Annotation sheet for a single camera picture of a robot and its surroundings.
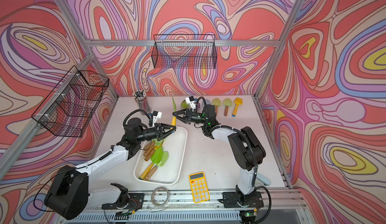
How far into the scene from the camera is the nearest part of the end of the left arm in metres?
0.63

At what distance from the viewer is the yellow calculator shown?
2.46 ft

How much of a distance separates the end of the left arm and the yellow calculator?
11.8 inches

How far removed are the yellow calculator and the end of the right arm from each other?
254 mm

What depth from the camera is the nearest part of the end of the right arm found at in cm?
71

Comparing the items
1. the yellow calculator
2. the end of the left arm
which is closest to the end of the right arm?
the end of the left arm

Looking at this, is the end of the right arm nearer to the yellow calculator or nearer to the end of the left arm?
the end of the left arm
